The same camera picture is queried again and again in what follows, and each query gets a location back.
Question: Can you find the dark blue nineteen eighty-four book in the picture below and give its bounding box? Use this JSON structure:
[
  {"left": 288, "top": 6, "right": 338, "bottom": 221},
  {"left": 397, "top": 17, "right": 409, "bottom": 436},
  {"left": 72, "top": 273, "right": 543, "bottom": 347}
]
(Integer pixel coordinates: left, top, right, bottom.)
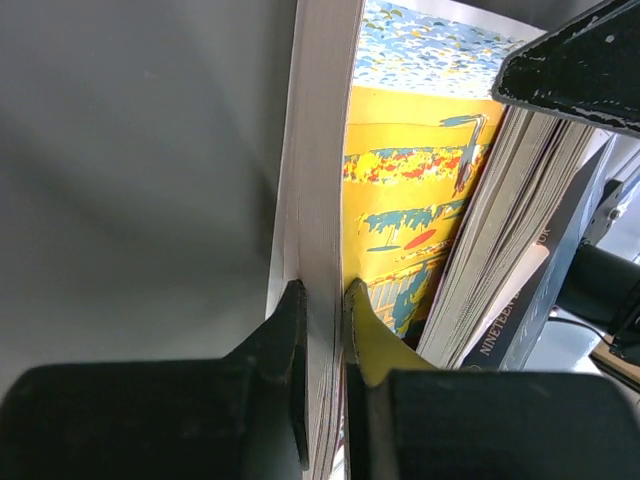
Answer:
[{"left": 462, "top": 132, "right": 617, "bottom": 371}]

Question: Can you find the orange cover book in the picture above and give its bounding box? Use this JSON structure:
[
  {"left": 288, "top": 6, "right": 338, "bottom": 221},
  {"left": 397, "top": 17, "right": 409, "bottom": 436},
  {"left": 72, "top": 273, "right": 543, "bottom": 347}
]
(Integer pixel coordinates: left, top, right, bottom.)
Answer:
[{"left": 417, "top": 107, "right": 595, "bottom": 369}]

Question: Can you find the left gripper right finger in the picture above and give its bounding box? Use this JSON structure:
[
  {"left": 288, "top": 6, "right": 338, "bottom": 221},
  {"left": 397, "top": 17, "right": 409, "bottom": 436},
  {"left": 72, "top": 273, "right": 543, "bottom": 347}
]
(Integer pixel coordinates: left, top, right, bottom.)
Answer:
[{"left": 343, "top": 280, "right": 639, "bottom": 479}]

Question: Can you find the yellow blue brideshead revisited book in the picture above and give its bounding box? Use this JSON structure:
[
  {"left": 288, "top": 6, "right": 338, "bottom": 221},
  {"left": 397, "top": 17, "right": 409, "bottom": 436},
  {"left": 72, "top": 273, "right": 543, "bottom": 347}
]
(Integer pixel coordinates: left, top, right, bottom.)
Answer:
[{"left": 267, "top": 1, "right": 540, "bottom": 479}]

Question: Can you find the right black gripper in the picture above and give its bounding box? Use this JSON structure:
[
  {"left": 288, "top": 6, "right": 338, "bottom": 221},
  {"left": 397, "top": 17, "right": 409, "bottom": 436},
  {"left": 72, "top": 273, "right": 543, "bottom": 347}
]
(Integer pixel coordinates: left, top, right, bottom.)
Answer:
[{"left": 554, "top": 177, "right": 640, "bottom": 361}]

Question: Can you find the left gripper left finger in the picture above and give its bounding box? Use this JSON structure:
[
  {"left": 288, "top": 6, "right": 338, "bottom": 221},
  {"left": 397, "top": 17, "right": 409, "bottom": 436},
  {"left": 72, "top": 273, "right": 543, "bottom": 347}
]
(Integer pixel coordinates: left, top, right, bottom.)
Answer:
[{"left": 1, "top": 280, "right": 309, "bottom": 479}]

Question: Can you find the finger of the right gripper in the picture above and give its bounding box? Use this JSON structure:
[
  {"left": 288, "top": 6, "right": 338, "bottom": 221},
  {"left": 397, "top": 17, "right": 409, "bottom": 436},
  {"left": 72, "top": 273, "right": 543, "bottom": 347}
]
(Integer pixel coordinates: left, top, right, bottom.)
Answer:
[{"left": 492, "top": 1, "right": 639, "bottom": 134}]

